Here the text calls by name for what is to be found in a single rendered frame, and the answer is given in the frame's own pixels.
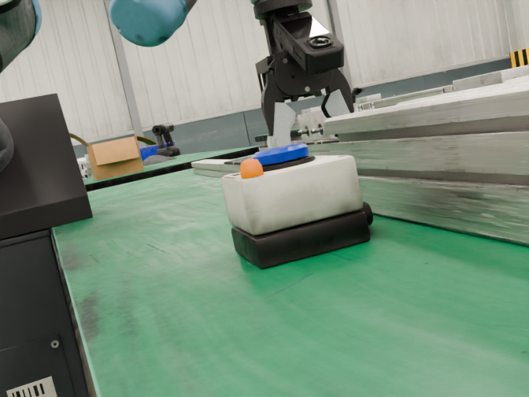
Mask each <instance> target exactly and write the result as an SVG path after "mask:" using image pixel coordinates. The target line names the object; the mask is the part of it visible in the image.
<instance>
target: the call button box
mask: <svg viewBox="0 0 529 397"><path fill-rule="evenodd" d="M262 169H263V172H264V175H261V176H255V177H252V178H247V179H242V178H241V175H240V173H233V174H228V175H226V176H224V177H222V178H221V186H222V190H223V194H224V201H225V204H226V208H227V212H228V219H229V221H230V223H231V224H232V225H234V227H232V228H231V234H232V238H233V242H234V245H235V250H236V252H237V253H239V254H241V255H242V256H243V257H244V258H246V259H247V260H249V261H250V262H252V263H253V264H255V265H256V266H258V267H259V268H261V269H266V268H269V267H272V266H275V265H281V264H283V263H287V262H292V261H296V260H298V259H302V258H307V257H310V256H313V255H317V254H322V253H325V252H328V251H332V250H337V249H340V248H343V247H349V246H352V245H355V244H359V243H363V242H367V241H368V240H370V234H369V230H368V226H369V225H371V224H372V222H373V214H372V209H371V207H370V205H369V204H367V203H366V202H363V200H362V196H361V189H360V184H359V180H358V175H357V168H356V163H355V160H354V158H353V156H349V155H326V156H315V155H308V156H304V157H301V158H298V159H296V160H293V161H288V162H284V163H280V164H276V165H262Z"/></svg>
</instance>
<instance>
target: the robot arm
mask: <svg viewBox="0 0 529 397"><path fill-rule="evenodd" d="M196 2H197V0H110V4H109V15H110V19H111V21H112V23H113V24H114V25H115V26H116V27H117V29H118V32H119V33H120V34H121V35H122V36H123V37H124V38H125V39H126V40H128V41H129V42H131V43H134V44H135V45H138V46H144V47H154V46H159V45H161V44H162V43H164V42H166V41H167V40H168V39H170V37H171V36H172V35H173V34H174V32H175V31H176V30H177V29H178V28H180V27H181V26H182V24H183V23H184V21H185V20H186V18H187V14H188V13H189V12H190V11H191V9H192V8H193V6H194V5H195V3H196ZM250 2H251V4H253V5H254V7H253V11H254V16H255V19H257V20H259V21H260V26H264V32H265V36H266V40H267V44H268V52H269V56H267V57H266V58H264V59H262V60H261V61H259V62H258V63H256V64H255V66H256V70H257V77H258V81H259V85H260V89H261V109H262V113H263V115H264V118H265V121H266V124H267V126H268V139H267V144H268V148H269V149H272V148H276V147H283V146H287V145H291V144H292V141H291V138H290V130H291V129H292V127H293V126H294V123H295V117H296V113H295V112H294V111H293V110H292V109H291V108H290V107H289V106H288V105H287V104H286V103H285V100H289V99H290V100H291V101H292V102H296V101H297V100H298V99H299V98H300V97H304V98H306V97H310V96H315V97H320V96H321V98H322V101H323V103H322V105H321V110H322V111H323V113H324V116H325V117H326V118H330V117H337V116H341V115H344V114H348V113H354V107H353V98H352V92H351V89H350V86H349V83H348V81H347V79H346V78H345V77H344V75H343V74H342V73H341V72H340V70H339V69H338V68H340V67H343V66H344V45H343V44H342V43H341V42H340V41H339V40H338V39H337V38H336V37H334V36H333V35H332V34H331V33H330V32H329V31H328V30H327V29H326V28H325V27H324V26H323V25H322V24H321V23H320V22H319V21H318V20H317V19H316V18H315V17H314V16H312V15H311V14H310V13H309V12H308V11H305V10H307V9H310V8H311V7H312V6H313V3H312V0H250ZM303 11H305V12H303ZM301 12H302V13H301ZM41 24H42V11H41V7H40V4H39V1H38V0H0V73H1V72H2V71H3V70H4V69H5V68H6V67H7V66H8V65H9V64H10V63H11V62H12V61H13V60H14V59H15V58H16V57H17V56H18V55H19V54H20V52H21V51H23V50H25V49H26V48H27V47H28V46H29V45H30V44H31V43H32V41H33V40H34V38H35V36H36V35H37V34H38V32H39V29H40V27H41ZM261 76H262V80H263V84H264V89H263V85H262V82H261ZM324 88H325V91H326V93H323V94H322V92H321V90H322V89H324ZM13 152H14V145H13V139H12V136H11V133H10V131H9V129H8V128H7V126H6V125H5V123H4V122H3V121H2V120H1V118H0V172H1V171H2V170H3V169H4V168H5V167H6V166H7V165H8V164H9V162H10V160H11V158H12V156H13Z"/></svg>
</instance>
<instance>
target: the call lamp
mask: <svg viewBox="0 0 529 397"><path fill-rule="evenodd" d="M239 171H240V175H241V178H242V179H247V178H252V177H255V176H261V175H264V172H263V169H262V165H261V163H260V162H259V161H258V160H257V159H250V158H249V159H247V160H245V161H243V162H241V165H240V170H239Z"/></svg>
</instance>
